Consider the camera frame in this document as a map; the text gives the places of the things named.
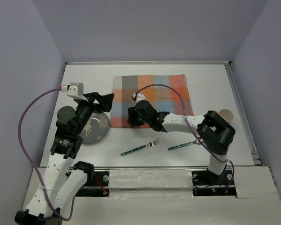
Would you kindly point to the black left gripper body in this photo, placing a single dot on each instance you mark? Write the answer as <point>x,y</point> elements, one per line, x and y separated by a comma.
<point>92,99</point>

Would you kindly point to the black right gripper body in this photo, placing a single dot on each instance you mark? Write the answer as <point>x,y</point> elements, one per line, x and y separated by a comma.
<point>133,116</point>

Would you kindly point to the grey reindeer plate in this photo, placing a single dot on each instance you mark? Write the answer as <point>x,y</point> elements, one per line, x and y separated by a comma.
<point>95,129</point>

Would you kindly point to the checkered orange blue cloth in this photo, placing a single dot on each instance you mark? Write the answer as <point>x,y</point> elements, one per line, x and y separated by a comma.
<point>161,98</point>

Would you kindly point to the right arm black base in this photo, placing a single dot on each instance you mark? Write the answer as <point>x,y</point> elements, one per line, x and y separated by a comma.
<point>209,184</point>

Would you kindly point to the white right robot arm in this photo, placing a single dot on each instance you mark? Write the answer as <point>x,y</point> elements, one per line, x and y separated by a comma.
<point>213,131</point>

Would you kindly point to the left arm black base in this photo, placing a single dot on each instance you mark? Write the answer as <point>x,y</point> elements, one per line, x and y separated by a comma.
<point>96,187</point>

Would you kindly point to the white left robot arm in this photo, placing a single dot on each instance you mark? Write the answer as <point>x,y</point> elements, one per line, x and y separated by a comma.
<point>59,185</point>

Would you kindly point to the pink mug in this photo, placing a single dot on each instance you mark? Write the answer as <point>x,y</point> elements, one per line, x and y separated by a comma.
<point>226,114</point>

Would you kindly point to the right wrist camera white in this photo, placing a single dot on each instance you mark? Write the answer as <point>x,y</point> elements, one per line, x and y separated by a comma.
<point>138,97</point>

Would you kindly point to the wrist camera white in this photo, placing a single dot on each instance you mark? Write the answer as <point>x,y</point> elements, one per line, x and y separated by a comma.
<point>74,90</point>
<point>138,97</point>

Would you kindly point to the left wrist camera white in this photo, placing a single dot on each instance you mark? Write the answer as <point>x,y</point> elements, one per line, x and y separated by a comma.
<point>74,90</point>

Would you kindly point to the fork with green handle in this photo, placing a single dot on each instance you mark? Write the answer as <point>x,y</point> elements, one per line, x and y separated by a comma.
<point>150,144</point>

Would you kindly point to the spoon with green handle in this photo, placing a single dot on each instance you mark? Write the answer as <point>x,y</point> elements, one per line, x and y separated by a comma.
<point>197,142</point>

